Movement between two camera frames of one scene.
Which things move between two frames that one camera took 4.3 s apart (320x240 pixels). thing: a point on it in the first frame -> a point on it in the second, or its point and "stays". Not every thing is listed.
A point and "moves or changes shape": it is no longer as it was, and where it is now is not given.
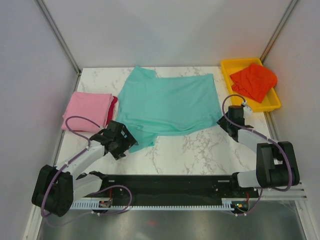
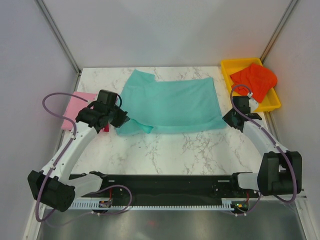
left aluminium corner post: x=76 y=67 stays
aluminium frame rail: x=295 y=193 stays
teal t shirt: x=149 y=106 moves or changes shape
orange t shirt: x=254 y=81 stays
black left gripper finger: x=132 y=140 -> x=121 y=117
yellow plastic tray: x=230 y=66 stays
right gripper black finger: x=224 y=122 -> x=231 y=118
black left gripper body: x=118 y=148 -> x=111 y=113
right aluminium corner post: x=278 y=31 stays
